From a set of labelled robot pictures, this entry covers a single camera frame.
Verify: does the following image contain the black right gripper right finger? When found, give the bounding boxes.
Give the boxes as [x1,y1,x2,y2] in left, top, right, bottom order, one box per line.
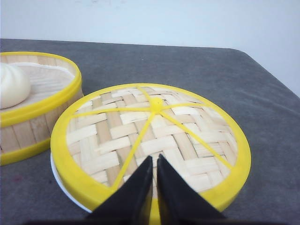
[157,154,219,213]

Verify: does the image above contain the white steamer liner paper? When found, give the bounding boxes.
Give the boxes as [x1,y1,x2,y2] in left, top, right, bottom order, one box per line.
[11,62,75,109]

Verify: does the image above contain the white steamed bun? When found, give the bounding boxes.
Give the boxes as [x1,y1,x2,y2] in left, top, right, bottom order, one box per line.
[0,63,31,109]

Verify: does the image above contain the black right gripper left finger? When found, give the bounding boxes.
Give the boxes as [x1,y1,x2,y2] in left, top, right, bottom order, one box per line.
[93,156,153,213]

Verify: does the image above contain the bamboo steamer tray yellow rims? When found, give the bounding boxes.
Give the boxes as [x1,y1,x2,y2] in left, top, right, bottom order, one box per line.
[0,52,83,165]

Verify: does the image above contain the woven bamboo steamer lid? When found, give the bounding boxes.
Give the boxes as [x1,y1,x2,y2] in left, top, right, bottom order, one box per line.
[51,83,251,210]

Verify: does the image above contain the white plate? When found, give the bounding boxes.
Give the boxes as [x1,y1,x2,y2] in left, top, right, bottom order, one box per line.
[50,153,93,214]

